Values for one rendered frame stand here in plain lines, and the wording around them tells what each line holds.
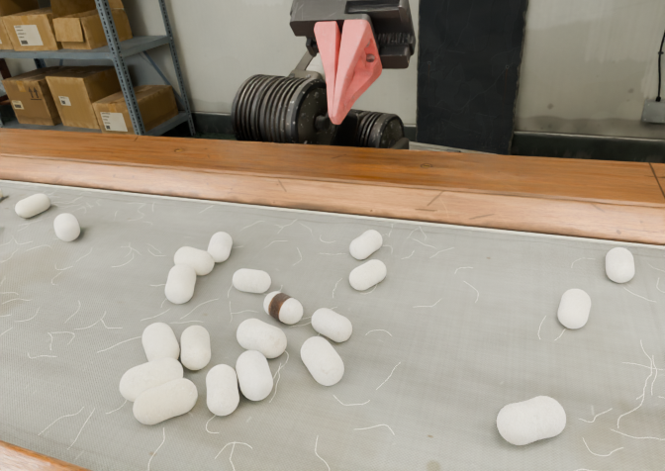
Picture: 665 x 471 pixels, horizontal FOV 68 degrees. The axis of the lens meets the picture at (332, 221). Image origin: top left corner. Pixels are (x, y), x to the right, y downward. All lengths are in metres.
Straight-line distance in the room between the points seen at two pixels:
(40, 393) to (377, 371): 0.22
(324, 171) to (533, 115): 1.95
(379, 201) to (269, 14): 2.23
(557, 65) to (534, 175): 1.86
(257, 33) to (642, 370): 2.52
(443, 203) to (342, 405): 0.23
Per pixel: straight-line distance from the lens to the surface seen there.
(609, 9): 2.33
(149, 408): 0.32
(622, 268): 0.41
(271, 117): 0.74
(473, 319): 0.37
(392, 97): 2.50
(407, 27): 0.46
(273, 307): 0.36
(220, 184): 0.55
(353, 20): 0.43
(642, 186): 0.52
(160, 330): 0.36
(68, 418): 0.36
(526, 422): 0.29
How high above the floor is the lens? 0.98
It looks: 31 degrees down
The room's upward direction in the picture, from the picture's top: 5 degrees counter-clockwise
